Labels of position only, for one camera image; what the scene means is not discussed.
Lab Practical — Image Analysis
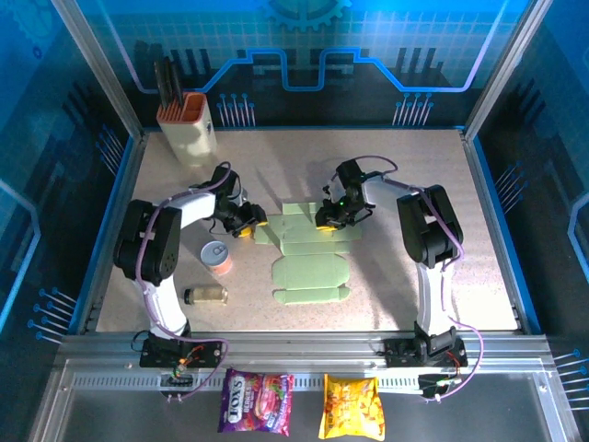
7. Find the yellow snack bag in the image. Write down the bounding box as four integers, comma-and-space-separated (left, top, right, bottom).
318, 373, 386, 442

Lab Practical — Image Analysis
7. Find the black knife handle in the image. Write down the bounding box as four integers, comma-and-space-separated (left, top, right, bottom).
154, 59, 166, 108
161, 57, 176, 106
171, 62, 184, 105

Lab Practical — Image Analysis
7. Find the pink tin can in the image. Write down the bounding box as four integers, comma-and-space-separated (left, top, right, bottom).
200, 241, 234, 276

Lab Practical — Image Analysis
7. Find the aluminium frame rail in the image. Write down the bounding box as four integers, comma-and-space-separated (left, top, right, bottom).
57, 331, 553, 369

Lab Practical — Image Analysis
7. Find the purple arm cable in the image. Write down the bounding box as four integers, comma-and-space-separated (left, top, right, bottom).
356, 155, 484, 404
135, 160, 231, 402

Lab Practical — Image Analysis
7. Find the glass spice jar black cap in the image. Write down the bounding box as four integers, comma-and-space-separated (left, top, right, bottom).
183, 285, 230, 306

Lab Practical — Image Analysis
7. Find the slotted aluminium cable duct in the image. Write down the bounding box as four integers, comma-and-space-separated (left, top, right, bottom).
71, 373, 427, 391

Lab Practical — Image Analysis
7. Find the small circuit board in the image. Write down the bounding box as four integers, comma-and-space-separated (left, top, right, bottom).
167, 361, 194, 386
418, 373, 461, 398

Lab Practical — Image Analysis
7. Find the beige knife block orange top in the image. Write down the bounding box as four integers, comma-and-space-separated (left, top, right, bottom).
156, 91, 218, 168

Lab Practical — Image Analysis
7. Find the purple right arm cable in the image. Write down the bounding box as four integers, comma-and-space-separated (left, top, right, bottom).
356, 155, 484, 404

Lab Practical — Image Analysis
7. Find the purple Fox's candy bag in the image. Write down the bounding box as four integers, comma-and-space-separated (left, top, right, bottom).
217, 366, 295, 437

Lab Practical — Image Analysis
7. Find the green paper box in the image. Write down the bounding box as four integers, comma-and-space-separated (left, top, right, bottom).
252, 202, 364, 306

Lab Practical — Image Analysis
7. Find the aluminium frame post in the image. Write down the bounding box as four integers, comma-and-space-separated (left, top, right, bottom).
49, 0, 146, 139
462, 0, 556, 139

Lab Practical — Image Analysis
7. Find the grey metal shelf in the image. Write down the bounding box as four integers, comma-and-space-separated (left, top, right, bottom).
27, 358, 581, 442

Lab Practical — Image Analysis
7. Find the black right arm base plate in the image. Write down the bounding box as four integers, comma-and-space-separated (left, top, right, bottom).
384, 338, 468, 368

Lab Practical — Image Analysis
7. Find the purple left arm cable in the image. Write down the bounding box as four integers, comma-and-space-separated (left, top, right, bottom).
135, 160, 231, 402

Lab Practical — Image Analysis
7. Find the aluminium side rail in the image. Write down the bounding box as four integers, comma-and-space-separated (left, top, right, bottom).
75, 133, 148, 335
462, 131, 530, 332

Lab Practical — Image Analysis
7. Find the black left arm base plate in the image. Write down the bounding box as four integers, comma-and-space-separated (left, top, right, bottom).
139, 338, 225, 368

